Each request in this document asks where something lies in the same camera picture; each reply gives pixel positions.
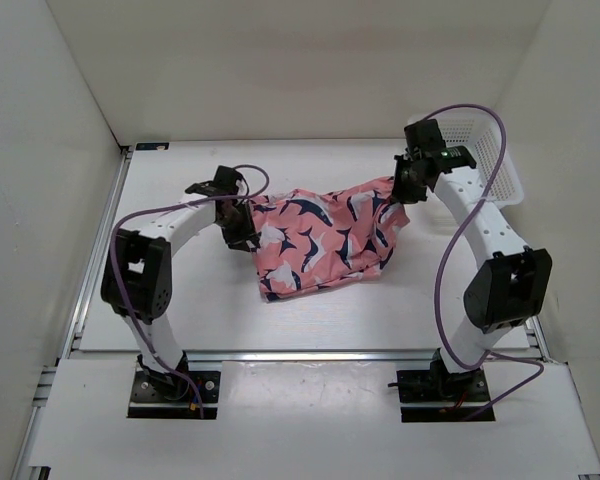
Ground aluminium front frame rail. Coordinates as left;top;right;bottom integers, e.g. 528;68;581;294
66;347;541;363

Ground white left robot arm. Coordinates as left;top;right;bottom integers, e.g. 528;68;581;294
100;164;259;400

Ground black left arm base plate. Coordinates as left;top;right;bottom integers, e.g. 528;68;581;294
127;370;221;420

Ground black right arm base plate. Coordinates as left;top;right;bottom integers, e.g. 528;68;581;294
387;359;496;423

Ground aluminium left frame rail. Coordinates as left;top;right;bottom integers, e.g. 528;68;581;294
9;146;133;479

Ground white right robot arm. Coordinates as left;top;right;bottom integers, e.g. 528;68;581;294
391;119;553;400

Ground white perforated plastic basket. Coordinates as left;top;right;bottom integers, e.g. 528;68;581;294
433;109;524;208

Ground pink shark print shorts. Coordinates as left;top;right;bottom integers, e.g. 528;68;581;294
250;177;409;302

